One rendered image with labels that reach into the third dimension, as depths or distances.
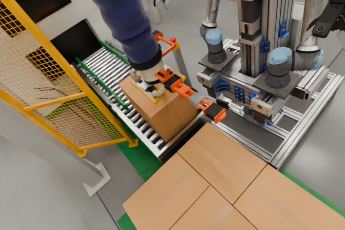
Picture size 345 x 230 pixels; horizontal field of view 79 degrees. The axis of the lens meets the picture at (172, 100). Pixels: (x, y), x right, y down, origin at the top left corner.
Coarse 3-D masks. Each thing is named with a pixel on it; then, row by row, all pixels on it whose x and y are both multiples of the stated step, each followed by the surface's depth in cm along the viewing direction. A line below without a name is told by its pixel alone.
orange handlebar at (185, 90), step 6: (168, 42) 156; (168, 48) 151; (162, 54) 149; (162, 72) 136; (162, 78) 132; (180, 84) 124; (180, 90) 120; (186, 90) 118; (192, 90) 118; (186, 96) 116; (204, 102) 111; (210, 102) 109; (222, 114) 102
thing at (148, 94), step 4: (140, 76) 159; (132, 80) 159; (140, 80) 152; (132, 84) 157; (136, 84) 154; (140, 88) 151; (148, 88) 147; (152, 88) 146; (156, 88) 146; (144, 92) 147; (148, 92) 145; (148, 96) 143; (152, 96) 141; (160, 96) 140; (164, 96) 141; (152, 100) 139; (156, 100) 138
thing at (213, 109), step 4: (212, 104) 106; (216, 104) 105; (204, 108) 105; (208, 108) 105; (212, 108) 104; (216, 108) 103; (220, 108) 103; (204, 112) 106; (208, 112) 103; (212, 112) 102; (216, 112) 102; (220, 112) 101; (208, 116) 107; (212, 116) 102; (216, 116) 100; (216, 120) 101
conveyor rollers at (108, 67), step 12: (96, 60) 324; (108, 60) 309; (120, 60) 300; (84, 72) 312; (96, 72) 297; (108, 72) 288; (120, 72) 280; (96, 84) 283; (108, 84) 274; (108, 96) 261; (120, 96) 250; (120, 108) 236; (132, 120) 219; (144, 120) 216; (156, 132) 199; (156, 144) 191
